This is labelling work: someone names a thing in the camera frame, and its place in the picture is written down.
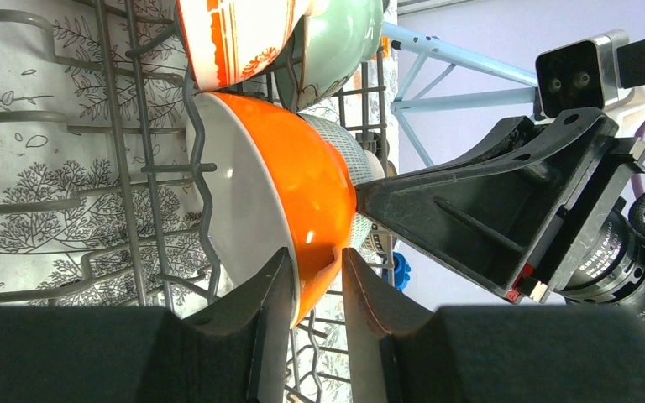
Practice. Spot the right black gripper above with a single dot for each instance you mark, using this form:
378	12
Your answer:
483	214

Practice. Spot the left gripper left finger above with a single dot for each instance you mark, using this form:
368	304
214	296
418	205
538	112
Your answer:
232	351

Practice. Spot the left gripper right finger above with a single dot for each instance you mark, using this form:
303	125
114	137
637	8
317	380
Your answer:
399	351

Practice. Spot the orange bowl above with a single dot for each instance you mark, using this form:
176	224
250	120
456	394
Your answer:
277	183

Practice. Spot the grey wire dish rack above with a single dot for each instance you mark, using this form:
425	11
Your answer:
102	197

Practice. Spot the black patterned bowl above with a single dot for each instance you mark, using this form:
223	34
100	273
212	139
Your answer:
381	242

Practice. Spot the green dotted white bowl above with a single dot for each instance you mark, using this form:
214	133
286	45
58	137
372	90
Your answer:
362	166

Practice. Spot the blue toy block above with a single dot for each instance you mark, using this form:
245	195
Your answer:
402	271

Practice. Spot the blue music stand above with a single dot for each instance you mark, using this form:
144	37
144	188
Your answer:
444	90

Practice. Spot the pale green bowl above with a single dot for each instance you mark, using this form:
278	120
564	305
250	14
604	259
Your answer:
326	50

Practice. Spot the red white bowl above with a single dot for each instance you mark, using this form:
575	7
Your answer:
230	41

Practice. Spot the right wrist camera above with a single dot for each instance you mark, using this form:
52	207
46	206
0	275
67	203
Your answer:
606	71

